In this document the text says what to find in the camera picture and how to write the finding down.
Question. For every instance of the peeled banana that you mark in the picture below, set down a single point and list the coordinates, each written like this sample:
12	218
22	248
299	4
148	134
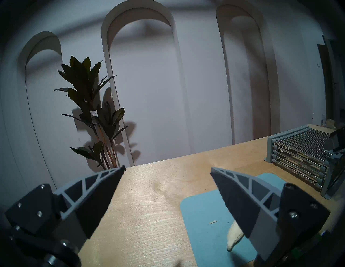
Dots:
234	236

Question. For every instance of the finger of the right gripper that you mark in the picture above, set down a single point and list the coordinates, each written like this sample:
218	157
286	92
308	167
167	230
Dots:
337	140

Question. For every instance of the blue plastic cutting board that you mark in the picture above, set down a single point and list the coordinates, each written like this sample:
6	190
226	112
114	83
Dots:
207	210

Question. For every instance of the brown wooden door leaf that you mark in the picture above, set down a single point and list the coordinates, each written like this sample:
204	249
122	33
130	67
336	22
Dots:
327	80

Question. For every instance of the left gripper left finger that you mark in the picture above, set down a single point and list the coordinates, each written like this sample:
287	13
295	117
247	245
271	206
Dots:
91	199

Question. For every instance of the grey metal rod rack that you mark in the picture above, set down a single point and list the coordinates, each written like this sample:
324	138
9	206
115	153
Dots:
299	150

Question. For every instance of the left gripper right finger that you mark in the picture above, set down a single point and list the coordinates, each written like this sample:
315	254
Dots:
242	199

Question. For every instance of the tall potted green plant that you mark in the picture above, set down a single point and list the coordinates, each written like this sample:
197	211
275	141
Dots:
86	80

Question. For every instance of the white plant tag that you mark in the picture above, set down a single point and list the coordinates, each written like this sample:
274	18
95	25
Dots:
93	117

